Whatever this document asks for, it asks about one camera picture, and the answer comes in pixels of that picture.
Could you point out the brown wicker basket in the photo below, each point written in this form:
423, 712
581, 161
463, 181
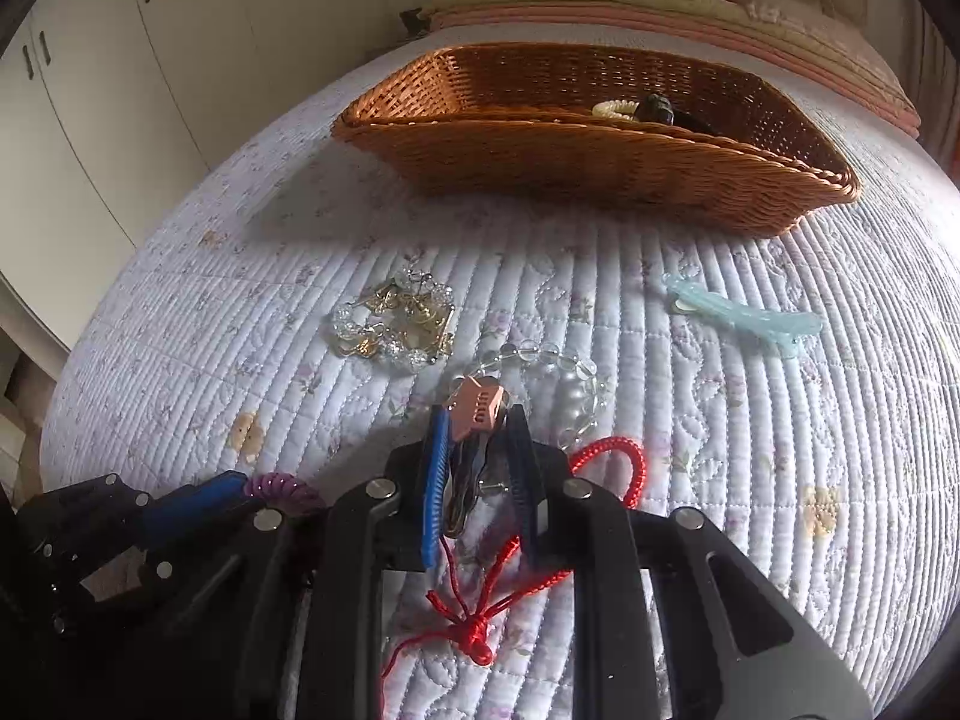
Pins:
600, 165

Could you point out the folded yellow pink blankets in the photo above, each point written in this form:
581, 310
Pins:
720, 15

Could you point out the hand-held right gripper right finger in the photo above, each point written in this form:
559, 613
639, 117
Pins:
525, 499

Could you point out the white wardrobe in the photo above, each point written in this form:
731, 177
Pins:
112, 90

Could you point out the rose gold hair clip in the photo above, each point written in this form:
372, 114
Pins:
476, 401

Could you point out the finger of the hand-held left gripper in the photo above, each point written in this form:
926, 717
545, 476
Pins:
195, 502

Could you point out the light blue hair clip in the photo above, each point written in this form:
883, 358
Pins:
742, 315

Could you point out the folded pink and beige blankets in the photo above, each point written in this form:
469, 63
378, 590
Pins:
750, 37

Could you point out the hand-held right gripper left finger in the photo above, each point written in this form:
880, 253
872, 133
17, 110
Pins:
431, 499

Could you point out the dark hair clip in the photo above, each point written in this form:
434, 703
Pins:
661, 109

